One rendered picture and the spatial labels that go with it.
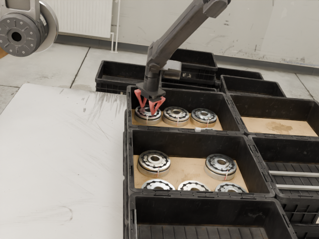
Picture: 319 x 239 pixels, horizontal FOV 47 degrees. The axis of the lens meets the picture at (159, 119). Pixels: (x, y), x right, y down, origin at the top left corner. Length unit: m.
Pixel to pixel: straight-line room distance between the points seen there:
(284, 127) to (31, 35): 1.03
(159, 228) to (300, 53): 3.75
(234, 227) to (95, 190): 0.49
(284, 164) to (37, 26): 0.96
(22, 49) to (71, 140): 0.43
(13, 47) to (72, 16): 2.86
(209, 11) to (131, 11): 3.18
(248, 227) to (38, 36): 0.86
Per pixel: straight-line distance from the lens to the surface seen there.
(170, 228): 1.02
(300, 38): 4.49
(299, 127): 1.64
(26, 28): 1.26
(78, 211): 1.22
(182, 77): 2.64
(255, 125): 1.54
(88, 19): 4.11
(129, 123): 1.21
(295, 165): 1.39
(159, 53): 1.20
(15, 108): 1.72
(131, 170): 1.04
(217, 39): 4.26
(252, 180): 1.17
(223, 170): 1.20
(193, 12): 1.04
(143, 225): 1.02
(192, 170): 1.21
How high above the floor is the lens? 1.58
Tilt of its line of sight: 31 degrees down
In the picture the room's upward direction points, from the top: 9 degrees clockwise
